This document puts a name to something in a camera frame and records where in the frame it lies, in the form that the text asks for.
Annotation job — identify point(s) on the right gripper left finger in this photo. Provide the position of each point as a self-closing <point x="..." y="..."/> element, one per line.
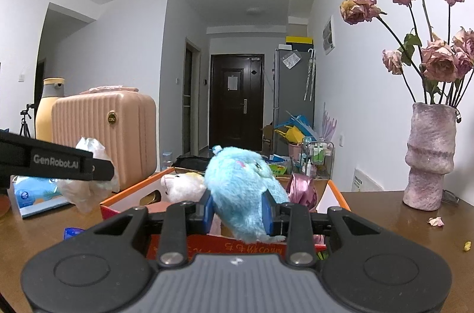
<point x="176" y="224"/>

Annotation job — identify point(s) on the yellow box on fridge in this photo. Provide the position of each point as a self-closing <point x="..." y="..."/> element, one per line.
<point x="299" y="43"/>

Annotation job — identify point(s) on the blue tissue pack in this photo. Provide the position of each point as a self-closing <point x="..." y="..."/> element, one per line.
<point x="35" y="195"/>

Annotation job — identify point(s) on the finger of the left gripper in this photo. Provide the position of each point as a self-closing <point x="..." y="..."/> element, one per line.
<point x="51" y="160"/>

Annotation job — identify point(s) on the pink satin scrunchie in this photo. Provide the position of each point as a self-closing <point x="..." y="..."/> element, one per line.
<point x="301" y="191"/>

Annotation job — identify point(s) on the fallen pink petal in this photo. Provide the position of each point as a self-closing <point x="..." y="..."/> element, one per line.
<point x="436" y="222"/>

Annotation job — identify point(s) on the pink ribbed suitcase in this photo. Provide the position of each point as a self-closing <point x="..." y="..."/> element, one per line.
<point x="122" y="119"/>

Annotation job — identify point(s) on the grey refrigerator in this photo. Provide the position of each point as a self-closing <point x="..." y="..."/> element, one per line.
<point x="292" y="95"/>

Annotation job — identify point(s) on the orange fruit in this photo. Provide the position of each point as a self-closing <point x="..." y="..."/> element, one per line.
<point x="5" y="204"/>

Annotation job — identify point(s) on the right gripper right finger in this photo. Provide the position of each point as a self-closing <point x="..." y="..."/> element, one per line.
<point x="299" y="226"/>

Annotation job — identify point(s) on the red cardboard box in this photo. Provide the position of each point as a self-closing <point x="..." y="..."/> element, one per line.
<point x="220" y="240"/>

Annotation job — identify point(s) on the black tripod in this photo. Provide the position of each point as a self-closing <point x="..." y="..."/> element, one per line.
<point x="26" y="116"/>

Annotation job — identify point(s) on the dried pink roses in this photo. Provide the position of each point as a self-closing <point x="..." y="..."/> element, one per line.
<point x="445" y="66"/>

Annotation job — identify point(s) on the blue small box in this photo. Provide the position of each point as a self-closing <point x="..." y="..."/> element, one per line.
<point x="71" y="232"/>

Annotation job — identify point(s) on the wire storage cart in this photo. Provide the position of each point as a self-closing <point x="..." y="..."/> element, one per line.
<point x="312" y="158"/>

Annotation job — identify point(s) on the white yellow plush toy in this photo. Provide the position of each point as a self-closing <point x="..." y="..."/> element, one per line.
<point x="183" y="187"/>

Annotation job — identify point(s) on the pink textured vase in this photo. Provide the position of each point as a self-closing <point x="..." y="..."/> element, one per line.
<point x="430" y="154"/>

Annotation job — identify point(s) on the light blue plush toy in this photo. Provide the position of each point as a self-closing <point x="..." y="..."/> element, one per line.
<point x="237" y="178"/>

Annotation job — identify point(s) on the dark entrance door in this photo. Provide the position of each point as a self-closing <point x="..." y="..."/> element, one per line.
<point x="236" y="114"/>

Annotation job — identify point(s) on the yellow thermos jug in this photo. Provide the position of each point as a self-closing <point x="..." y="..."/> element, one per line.
<point x="53" y="90"/>

